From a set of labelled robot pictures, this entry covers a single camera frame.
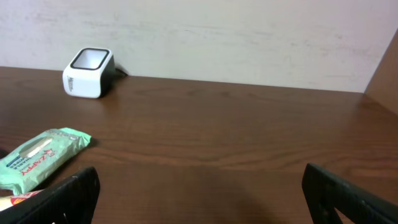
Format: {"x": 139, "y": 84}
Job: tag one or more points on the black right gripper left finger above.
{"x": 73, "y": 200}

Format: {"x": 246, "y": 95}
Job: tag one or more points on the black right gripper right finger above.
{"x": 326, "y": 194}

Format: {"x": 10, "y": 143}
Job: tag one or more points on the mint green wipes pack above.
{"x": 27, "y": 166}

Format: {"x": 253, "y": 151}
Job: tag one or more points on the yellow snack bag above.
{"x": 10, "y": 201}

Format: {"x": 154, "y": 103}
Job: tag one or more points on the white barcode scanner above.
{"x": 90, "y": 73}

